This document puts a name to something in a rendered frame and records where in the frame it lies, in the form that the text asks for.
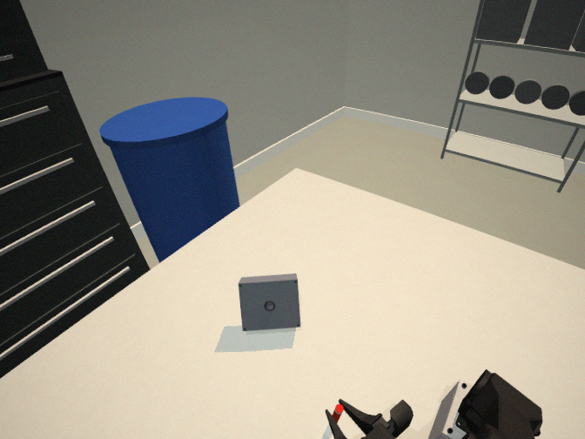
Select grey sloped panel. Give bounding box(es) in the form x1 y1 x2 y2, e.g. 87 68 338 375
239 274 301 331

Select red peg with white band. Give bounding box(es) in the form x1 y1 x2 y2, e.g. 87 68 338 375
332 404 344 423

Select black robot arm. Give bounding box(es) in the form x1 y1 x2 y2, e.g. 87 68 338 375
361 369 542 439

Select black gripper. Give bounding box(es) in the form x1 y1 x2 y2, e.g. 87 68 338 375
326 399 414 439

